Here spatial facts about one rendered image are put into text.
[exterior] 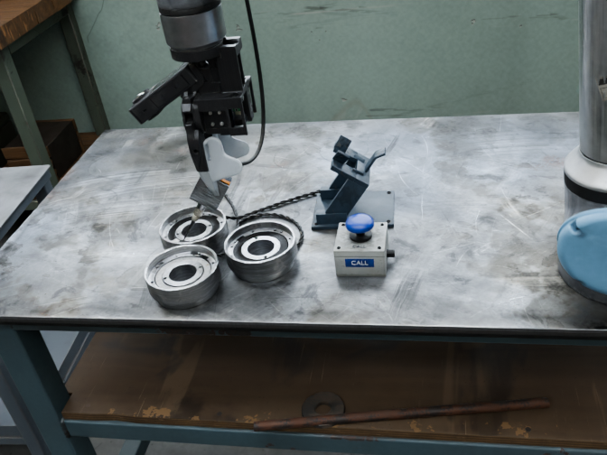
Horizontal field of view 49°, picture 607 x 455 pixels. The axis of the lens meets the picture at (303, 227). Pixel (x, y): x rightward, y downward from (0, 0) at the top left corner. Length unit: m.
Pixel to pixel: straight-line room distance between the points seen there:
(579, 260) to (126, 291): 0.62
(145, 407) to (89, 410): 0.10
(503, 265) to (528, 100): 1.71
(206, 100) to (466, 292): 0.42
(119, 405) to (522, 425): 0.65
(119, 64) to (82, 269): 1.79
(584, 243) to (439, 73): 1.90
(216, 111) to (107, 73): 1.99
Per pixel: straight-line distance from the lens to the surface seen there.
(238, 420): 1.13
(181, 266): 0.99
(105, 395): 1.24
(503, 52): 2.55
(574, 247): 0.72
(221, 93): 0.87
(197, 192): 0.96
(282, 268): 0.95
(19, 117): 2.47
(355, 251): 0.92
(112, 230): 1.17
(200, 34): 0.83
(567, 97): 2.65
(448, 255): 0.98
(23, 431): 1.71
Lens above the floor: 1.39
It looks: 34 degrees down
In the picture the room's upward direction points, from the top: 8 degrees counter-clockwise
